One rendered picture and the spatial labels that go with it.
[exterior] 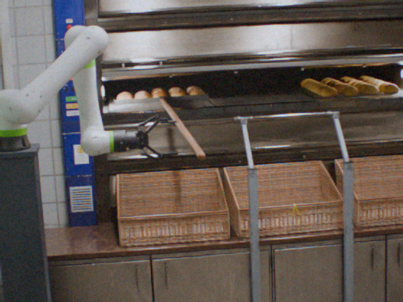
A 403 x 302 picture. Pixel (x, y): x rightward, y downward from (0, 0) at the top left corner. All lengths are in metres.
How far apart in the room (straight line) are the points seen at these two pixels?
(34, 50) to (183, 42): 0.80
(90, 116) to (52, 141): 0.99
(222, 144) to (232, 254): 0.70
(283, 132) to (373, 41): 0.71
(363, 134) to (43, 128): 1.77
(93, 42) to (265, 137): 1.55
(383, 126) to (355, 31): 0.56
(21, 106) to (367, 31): 2.19
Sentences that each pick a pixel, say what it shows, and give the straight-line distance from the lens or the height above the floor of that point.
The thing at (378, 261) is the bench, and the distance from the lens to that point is 4.50.
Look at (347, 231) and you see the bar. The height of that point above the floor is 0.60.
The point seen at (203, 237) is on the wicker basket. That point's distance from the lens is 4.31.
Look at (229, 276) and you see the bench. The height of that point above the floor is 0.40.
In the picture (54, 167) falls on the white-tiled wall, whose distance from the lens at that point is 4.71.
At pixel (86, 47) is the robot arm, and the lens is 3.51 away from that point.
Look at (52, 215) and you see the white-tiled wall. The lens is 4.77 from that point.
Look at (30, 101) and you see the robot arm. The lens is 3.43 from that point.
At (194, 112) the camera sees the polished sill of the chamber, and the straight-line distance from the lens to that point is 4.68.
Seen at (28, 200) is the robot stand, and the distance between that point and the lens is 3.61.
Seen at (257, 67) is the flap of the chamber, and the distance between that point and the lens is 4.55.
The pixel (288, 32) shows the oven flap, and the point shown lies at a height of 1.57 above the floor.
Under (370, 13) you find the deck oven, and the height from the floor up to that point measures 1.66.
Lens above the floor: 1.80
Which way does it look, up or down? 10 degrees down
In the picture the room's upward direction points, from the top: 3 degrees counter-clockwise
